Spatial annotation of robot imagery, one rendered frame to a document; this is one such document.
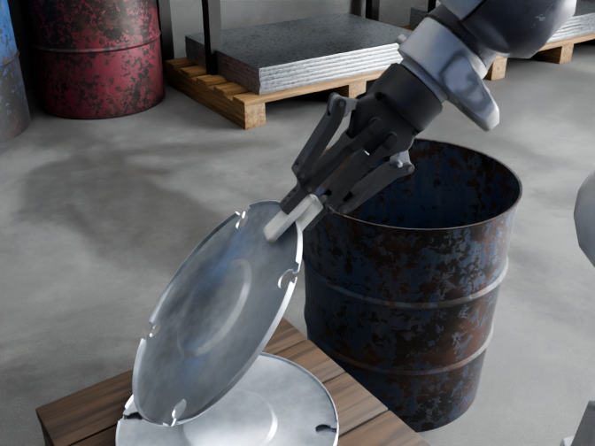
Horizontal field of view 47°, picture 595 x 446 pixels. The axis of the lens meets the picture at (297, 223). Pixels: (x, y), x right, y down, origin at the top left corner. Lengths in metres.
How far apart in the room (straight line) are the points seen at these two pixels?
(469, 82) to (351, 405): 0.49
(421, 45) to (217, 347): 0.38
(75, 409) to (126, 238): 1.16
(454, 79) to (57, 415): 0.68
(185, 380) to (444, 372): 0.69
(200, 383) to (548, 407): 0.98
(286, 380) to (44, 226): 1.40
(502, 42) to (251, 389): 0.58
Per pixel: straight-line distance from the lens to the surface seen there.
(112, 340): 1.71
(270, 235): 0.76
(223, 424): 0.94
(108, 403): 1.02
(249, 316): 0.73
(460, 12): 0.67
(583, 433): 0.78
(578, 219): 0.56
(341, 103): 0.72
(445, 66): 0.72
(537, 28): 0.65
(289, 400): 0.97
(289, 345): 1.08
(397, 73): 0.73
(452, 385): 1.40
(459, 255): 1.20
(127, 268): 1.97
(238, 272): 0.79
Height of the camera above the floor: 1.02
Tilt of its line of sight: 29 degrees down
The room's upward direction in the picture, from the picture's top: straight up
